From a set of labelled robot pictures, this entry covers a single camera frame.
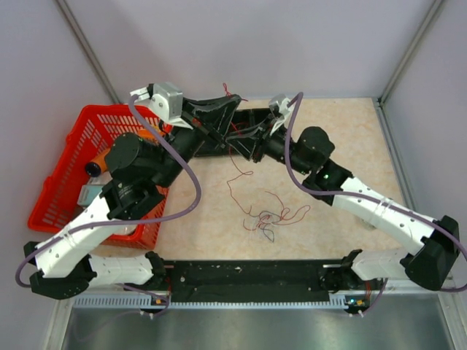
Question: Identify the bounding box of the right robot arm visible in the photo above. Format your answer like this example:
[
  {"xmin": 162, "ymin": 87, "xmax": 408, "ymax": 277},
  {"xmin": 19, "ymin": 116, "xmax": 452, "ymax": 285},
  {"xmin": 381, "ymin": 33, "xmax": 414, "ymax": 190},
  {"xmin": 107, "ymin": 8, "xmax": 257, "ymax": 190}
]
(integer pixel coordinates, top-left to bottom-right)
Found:
[{"xmin": 225, "ymin": 112, "xmax": 463, "ymax": 292}]

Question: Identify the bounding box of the red plastic basket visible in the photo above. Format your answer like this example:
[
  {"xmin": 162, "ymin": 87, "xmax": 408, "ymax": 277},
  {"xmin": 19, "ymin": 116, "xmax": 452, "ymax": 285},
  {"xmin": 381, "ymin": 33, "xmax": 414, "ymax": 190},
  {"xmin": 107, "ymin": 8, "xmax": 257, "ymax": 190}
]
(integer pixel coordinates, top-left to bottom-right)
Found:
[{"xmin": 27, "ymin": 104, "xmax": 172, "ymax": 251}]

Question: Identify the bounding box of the white slotted cable duct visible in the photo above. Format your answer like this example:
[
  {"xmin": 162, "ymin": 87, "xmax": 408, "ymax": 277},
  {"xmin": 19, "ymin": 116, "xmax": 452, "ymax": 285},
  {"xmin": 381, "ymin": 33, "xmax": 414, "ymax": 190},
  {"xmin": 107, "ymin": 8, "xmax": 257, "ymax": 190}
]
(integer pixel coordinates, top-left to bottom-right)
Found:
[{"xmin": 74, "ymin": 294, "xmax": 171, "ymax": 308}]

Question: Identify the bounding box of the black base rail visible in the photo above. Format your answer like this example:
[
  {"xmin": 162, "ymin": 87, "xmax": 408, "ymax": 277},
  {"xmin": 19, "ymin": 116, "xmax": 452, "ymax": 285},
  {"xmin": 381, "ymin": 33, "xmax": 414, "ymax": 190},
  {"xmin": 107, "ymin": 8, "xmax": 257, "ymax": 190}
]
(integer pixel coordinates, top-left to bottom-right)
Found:
[{"xmin": 123, "ymin": 259, "xmax": 386, "ymax": 303}]

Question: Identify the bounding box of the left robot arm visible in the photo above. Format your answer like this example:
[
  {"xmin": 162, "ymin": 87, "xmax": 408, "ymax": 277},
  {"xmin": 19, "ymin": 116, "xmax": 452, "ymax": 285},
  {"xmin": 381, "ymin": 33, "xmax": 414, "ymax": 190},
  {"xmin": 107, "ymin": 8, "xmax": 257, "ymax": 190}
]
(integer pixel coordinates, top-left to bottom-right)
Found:
[{"xmin": 24, "ymin": 92, "xmax": 241, "ymax": 300}]

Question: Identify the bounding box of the clear plastic bottle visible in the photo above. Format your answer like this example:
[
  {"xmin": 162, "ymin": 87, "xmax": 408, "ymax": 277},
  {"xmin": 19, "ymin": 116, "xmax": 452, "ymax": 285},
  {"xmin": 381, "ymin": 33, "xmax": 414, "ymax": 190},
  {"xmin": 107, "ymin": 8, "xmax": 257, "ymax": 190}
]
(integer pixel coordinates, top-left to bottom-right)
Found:
[{"xmin": 360, "ymin": 219, "xmax": 376, "ymax": 230}]

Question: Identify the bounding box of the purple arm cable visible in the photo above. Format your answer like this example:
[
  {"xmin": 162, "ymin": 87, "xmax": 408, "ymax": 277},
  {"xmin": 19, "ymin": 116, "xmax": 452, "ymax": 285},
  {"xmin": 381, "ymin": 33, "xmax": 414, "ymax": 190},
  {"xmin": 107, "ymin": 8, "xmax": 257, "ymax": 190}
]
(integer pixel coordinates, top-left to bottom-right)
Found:
[
  {"xmin": 284, "ymin": 90, "xmax": 467, "ymax": 317},
  {"xmin": 14, "ymin": 93, "xmax": 204, "ymax": 322}
]

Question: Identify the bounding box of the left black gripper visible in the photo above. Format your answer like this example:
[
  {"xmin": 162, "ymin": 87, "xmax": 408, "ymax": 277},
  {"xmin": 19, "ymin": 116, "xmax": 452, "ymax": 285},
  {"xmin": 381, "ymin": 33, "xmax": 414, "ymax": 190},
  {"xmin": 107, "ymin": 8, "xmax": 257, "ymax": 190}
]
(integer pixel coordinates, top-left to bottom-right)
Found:
[{"xmin": 151, "ymin": 95, "xmax": 242, "ymax": 190}]

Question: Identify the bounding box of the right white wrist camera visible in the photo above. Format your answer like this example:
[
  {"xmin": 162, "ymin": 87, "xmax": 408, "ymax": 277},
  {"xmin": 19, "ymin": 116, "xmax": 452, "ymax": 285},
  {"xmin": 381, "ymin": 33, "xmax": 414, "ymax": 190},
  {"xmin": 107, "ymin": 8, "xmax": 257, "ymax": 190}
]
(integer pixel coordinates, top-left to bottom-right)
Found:
[{"xmin": 268, "ymin": 94, "xmax": 293, "ymax": 136}]

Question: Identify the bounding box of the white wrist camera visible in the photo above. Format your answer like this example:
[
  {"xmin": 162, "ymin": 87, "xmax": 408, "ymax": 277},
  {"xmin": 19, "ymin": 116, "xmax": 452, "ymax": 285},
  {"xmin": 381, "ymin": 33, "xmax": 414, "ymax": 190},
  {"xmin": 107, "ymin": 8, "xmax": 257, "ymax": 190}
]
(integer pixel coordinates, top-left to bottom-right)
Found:
[
  {"xmin": 268, "ymin": 94, "xmax": 293, "ymax": 136},
  {"xmin": 130, "ymin": 82, "xmax": 193, "ymax": 130}
]

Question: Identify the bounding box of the black three-compartment tray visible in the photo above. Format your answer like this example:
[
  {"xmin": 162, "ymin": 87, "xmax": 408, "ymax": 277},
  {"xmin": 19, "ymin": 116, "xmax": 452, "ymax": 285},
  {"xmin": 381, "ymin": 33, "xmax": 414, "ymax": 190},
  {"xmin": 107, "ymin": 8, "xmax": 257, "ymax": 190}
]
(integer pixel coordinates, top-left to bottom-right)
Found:
[{"xmin": 195, "ymin": 108, "xmax": 271, "ymax": 158}]

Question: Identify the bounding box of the teal small box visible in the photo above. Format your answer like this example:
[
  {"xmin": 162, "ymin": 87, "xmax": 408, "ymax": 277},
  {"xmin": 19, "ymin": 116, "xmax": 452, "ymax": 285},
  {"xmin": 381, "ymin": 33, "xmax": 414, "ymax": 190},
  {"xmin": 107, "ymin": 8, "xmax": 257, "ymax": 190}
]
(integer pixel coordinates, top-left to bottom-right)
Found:
[{"xmin": 77, "ymin": 184, "xmax": 103, "ymax": 207}]

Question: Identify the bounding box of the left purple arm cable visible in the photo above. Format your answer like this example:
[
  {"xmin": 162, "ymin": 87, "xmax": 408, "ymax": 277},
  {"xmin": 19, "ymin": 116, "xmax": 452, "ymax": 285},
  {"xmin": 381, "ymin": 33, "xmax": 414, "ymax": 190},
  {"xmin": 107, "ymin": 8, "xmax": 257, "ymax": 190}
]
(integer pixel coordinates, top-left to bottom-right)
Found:
[{"xmin": 14, "ymin": 93, "xmax": 204, "ymax": 322}]

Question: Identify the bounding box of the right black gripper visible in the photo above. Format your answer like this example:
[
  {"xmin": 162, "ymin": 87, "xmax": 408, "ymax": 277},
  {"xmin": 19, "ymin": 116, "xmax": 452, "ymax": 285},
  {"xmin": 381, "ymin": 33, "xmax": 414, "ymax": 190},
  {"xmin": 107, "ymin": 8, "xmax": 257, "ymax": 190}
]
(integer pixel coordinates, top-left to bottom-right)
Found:
[{"xmin": 225, "ymin": 115, "xmax": 311, "ymax": 176}]

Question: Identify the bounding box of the orange black cylinder can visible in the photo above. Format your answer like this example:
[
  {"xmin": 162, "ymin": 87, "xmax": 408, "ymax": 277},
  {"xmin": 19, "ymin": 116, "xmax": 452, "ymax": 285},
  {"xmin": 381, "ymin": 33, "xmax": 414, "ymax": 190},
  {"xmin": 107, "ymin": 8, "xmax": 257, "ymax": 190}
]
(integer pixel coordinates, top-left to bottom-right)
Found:
[{"xmin": 85, "ymin": 149, "xmax": 109, "ymax": 177}]

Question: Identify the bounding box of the long red wire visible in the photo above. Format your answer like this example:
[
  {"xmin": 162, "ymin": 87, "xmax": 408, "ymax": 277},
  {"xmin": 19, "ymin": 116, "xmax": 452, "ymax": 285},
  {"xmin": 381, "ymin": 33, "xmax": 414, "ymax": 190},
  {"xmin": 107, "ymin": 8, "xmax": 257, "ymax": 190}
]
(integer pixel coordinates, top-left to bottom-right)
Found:
[{"xmin": 222, "ymin": 82, "xmax": 256, "ymax": 216}]

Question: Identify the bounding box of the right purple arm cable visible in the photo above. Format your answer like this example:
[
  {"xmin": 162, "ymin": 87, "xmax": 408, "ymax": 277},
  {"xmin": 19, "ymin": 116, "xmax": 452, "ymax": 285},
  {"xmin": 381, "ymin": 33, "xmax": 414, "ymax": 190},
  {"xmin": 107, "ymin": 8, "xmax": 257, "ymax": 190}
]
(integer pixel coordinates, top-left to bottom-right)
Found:
[{"xmin": 284, "ymin": 90, "xmax": 467, "ymax": 317}]

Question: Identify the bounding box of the orange snack package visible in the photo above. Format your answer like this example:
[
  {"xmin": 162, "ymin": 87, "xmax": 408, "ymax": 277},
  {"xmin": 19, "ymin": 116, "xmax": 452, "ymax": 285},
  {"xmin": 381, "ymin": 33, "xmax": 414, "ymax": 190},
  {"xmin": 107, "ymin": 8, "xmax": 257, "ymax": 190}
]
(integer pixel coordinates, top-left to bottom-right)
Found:
[{"xmin": 140, "ymin": 123, "xmax": 172, "ymax": 141}]

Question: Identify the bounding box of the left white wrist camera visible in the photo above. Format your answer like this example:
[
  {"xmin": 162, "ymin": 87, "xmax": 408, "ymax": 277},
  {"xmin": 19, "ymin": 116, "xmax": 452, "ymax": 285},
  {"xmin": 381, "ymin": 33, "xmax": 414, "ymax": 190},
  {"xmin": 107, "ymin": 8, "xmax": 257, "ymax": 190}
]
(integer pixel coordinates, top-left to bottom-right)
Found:
[{"xmin": 130, "ymin": 82, "xmax": 193, "ymax": 130}]

